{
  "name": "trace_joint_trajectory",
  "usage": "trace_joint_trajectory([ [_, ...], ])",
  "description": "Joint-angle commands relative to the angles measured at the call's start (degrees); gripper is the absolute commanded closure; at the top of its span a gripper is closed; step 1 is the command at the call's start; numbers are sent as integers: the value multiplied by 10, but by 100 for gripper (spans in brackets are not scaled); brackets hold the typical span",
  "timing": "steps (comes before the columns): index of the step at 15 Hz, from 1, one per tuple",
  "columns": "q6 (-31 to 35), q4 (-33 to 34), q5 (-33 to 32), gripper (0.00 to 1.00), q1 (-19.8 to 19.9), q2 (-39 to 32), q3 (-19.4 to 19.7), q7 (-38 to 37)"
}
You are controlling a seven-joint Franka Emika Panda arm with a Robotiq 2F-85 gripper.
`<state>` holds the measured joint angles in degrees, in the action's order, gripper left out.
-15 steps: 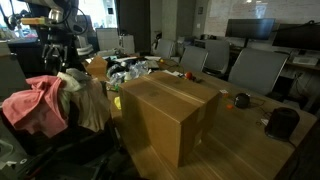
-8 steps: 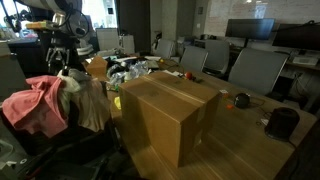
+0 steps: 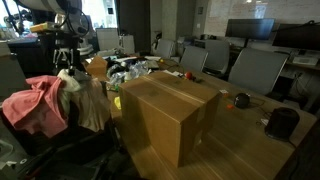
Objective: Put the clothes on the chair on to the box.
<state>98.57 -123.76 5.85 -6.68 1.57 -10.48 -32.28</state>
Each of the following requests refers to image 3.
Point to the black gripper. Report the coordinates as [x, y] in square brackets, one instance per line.
[65, 41]

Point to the white towel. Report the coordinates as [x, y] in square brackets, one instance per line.
[71, 83]

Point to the pink cloth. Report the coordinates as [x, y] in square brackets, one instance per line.
[36, 103]

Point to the peach cloth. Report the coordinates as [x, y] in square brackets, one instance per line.
[93, 106]

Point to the small open cardboard box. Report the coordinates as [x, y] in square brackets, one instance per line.
[96, 66]

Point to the white box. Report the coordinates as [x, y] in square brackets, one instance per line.
[127, 44]

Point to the large brown cardboard box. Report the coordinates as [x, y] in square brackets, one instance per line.
[166, 110]

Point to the white rounded machine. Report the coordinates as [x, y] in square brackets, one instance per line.
[86, 46]

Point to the dark desk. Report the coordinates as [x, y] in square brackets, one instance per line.
[26, 56]

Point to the white panel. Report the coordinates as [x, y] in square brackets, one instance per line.
[107, 39]

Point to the grey panel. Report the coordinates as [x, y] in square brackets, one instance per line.
[11, 78]

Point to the green plastic object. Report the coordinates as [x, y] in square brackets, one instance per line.
[116, 88]

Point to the yellow cloth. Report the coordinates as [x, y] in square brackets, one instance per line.
[117, 102]

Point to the white paper stack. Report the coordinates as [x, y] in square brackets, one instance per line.
[152, 62]

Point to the small yellow ball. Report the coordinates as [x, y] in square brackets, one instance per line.
[161, 60]

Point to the red ball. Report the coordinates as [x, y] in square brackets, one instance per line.
[189, 75]

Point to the small black object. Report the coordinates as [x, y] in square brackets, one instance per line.
[197, 79]

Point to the small white orange cube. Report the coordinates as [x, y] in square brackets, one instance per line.
[224, 92]

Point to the small orange object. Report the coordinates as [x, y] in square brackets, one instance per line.
[230, 106]

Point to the large black monitor on stand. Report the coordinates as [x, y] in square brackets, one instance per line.
[250, 28]

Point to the black cylinder speaker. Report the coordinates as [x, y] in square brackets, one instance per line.
[282, 123]

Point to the white desk phone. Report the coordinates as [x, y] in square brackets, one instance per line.
[305, 60]

